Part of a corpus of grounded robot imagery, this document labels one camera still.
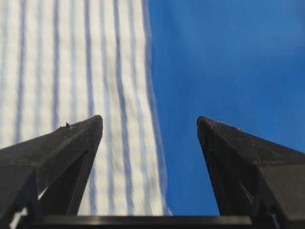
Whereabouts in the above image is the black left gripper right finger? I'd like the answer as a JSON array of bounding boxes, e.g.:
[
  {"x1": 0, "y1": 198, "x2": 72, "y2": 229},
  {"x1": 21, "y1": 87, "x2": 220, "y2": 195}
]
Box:
[{"x1": 197, "y1": 116, "x2": 305, "y2": 229}]

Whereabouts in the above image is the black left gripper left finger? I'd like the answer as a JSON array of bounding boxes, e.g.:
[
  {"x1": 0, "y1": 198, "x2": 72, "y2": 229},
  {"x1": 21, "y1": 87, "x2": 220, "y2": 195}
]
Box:
[{"x1": 0, "y1": 115, "x2": 103, "y2": 229}]

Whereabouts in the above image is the white blue striped towel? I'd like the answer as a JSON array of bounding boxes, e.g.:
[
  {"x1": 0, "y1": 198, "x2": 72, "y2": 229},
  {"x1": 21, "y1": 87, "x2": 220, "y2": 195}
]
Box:
[{"x1": 0, "y1": 0, "x2": 171, "y2": 215}]

